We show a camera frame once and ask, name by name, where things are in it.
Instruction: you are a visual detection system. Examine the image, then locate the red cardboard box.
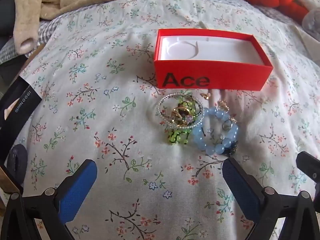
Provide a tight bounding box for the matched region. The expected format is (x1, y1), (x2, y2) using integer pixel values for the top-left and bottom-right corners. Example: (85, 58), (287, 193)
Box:
(154, 29), (274, 90)

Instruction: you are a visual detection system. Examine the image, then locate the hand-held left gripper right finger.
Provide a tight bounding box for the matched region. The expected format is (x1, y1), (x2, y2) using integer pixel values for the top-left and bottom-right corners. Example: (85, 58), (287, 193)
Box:
(222, 157), (318, 240)

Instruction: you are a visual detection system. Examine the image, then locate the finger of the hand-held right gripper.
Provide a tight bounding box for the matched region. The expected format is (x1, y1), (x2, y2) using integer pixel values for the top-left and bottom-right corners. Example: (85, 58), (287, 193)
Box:
(296, 151), (320, 180)

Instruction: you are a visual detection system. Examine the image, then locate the large gold earring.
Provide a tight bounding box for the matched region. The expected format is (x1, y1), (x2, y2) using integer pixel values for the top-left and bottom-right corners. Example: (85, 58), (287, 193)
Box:
(170, 105), (193, 128)

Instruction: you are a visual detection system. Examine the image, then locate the floral bed sheet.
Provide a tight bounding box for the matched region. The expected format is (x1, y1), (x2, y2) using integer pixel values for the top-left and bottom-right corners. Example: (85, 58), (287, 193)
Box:
(0, 0), (320, 240)

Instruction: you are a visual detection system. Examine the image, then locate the grey checked blanket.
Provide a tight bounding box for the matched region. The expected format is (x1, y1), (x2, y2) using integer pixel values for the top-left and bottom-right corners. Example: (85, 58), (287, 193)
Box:
(0, 19), (62, 63)

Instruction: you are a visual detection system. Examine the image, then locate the gold rhinestone hoop earring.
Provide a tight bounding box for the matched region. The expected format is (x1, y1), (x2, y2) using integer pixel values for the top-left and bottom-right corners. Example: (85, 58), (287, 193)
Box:
(223, 116), (238, 131)

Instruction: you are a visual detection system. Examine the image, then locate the black phone box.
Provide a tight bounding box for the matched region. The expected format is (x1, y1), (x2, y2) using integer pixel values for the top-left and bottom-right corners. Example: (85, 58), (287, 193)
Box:
(0, 76), (42, 165)

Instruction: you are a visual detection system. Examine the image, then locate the green bead bracelet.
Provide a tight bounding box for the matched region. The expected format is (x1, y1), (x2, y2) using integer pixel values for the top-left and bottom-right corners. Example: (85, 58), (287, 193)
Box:
(164, 99), (198, 145)

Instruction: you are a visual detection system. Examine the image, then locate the dark grey round pad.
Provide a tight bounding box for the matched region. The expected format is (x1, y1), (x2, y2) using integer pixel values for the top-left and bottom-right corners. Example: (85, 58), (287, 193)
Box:
(5, 145), (28, 190)

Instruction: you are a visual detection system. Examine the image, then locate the blue bead bracelet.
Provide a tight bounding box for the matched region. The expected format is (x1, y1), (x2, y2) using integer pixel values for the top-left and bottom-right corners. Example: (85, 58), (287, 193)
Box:
(192, 106), (239, 157)

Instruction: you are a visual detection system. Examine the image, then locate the dark grey cushion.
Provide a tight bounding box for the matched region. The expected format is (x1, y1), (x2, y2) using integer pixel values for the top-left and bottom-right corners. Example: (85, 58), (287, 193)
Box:
(0, 0), (16, 46)

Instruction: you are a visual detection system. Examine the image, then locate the silver rhinestone bracelet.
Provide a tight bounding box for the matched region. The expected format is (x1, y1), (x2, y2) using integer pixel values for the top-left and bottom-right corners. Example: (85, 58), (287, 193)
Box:
(157, 94), (205, 130)

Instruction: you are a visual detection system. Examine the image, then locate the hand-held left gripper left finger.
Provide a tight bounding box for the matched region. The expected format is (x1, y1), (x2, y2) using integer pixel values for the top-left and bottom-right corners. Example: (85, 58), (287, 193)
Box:
(1, 159), (98, 240)

